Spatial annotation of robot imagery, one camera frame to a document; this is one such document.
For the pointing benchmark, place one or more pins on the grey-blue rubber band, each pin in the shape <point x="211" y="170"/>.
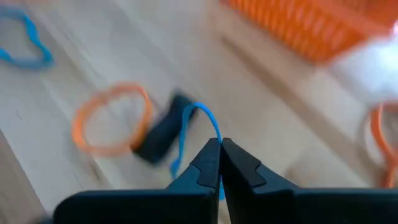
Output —
<point x="32" y="32"/>

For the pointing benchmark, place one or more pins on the black thick rubber band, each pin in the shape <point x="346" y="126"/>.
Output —
<point x="158" y="137"/>

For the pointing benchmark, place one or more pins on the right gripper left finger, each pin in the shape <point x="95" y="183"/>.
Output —
<point x="140" y="208"/>

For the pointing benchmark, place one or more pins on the blue rubber band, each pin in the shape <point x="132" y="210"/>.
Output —
<point x="200" y="105"/>

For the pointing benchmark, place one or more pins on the orange plastic basket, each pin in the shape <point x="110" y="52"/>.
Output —
<point x="295" y="25"/>

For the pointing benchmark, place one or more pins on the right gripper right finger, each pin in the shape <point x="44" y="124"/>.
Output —
<point x="311" y="208"/>

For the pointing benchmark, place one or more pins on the orange rubber band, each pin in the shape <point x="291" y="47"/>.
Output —
<point x="78" y="124"/>
<point x="377" y="133"/>

